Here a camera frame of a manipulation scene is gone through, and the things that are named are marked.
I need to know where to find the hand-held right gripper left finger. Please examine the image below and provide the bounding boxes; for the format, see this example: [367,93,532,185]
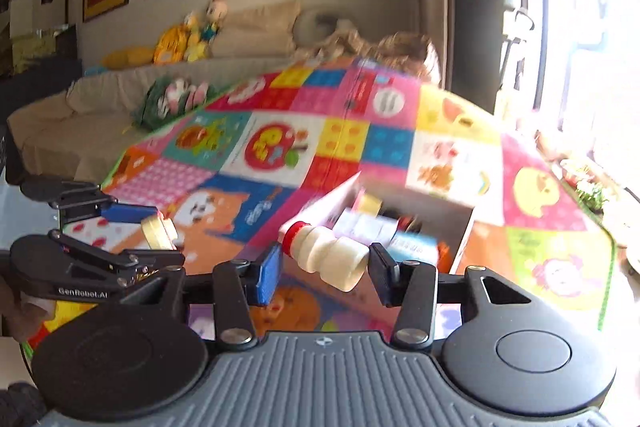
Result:
[160,242,286,353]

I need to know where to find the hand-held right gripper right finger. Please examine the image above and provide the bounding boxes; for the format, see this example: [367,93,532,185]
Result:
[368,242,534,352]

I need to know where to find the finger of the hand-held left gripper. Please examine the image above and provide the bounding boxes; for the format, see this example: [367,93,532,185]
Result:
[49,193,162,228]
[49,229,187,289]

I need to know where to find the blue white packet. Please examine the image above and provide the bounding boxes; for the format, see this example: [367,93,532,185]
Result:
[389,231,440,269]

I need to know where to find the white yogurt bottle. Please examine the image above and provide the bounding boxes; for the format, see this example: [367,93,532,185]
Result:
[278,219,372,294]

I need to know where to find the cardboard box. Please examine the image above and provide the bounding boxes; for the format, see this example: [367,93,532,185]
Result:
[276,168,477,290]

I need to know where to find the person's left hand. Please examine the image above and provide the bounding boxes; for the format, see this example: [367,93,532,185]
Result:
[0,281,57,339]

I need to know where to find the small yellow pink toy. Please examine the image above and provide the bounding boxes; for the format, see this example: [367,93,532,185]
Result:
[356,191,385,217]

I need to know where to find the beige sofa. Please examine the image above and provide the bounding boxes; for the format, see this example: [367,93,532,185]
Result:
[5,0,353,188]

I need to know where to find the dark cloth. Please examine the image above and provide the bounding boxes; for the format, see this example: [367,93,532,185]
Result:
[0,381,49,427]

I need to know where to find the colourful play mat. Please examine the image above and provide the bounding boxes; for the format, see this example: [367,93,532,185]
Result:
[20,57,617,348]

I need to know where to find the yellow cushion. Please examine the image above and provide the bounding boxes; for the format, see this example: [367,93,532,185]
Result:
[101,46,157,71]

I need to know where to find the yellow plush toy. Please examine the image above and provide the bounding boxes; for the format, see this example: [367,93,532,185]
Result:
[151,11,212,64]

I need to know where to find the dark cabinet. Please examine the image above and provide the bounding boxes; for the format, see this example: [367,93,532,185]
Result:
[0,0,85,88]

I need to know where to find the doll plush toy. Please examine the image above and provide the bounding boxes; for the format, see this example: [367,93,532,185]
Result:
[199,0,228,46]

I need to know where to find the beige pillow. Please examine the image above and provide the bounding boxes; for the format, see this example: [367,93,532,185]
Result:
[210,0,302,58]

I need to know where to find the crumpled patterned blanket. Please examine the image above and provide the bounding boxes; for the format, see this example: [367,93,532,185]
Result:
[295,31,442,84]

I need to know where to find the potted flowers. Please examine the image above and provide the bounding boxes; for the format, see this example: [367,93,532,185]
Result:
[559,156,618,214]

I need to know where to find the grey neck pillow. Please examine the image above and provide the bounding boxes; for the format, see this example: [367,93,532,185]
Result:
[291,6,352,46]

